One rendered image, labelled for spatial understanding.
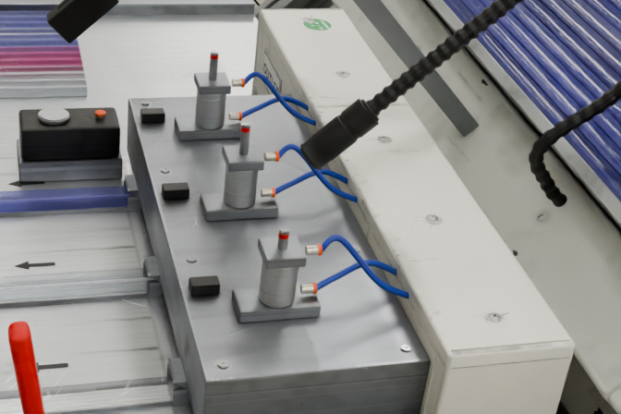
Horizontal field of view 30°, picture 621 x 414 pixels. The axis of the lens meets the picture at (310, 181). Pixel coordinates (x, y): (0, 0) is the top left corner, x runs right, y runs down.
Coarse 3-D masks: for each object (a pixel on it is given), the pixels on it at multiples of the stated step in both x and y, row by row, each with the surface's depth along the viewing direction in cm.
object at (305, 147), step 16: (352, 112) 63; (368, 112) 63; (336, 128) 63; (352, 128) 63; (368, 128) 64; (304, 144) 64; (320, 144) 64; (336, 144) 64; (352, 144) 64; (320, 160) 64
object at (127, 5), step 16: (0, 0) 117; (16, 0) 117; (32, 0) 118; (48, 0) 118; (128, 0) 120; (144, 0) 121; (160, 0) 121; (176, 0) 122; (192, 0) 122; (208, 0) 123; (224, 0) 123; (240, 0) 124
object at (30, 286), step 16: (80, 272) 79; (96, 272) 80; (112, 272) 80; (128, 272) 80; (144, 272) 80; (0, 288) 77; (16, 288) 77; (32, 288) 78; (48, 288) 78; (64, 288) 78; (80, 288) 79; (96, 288) 79; (112, 288) 79; (128, 288) 80; (144, 288) 80
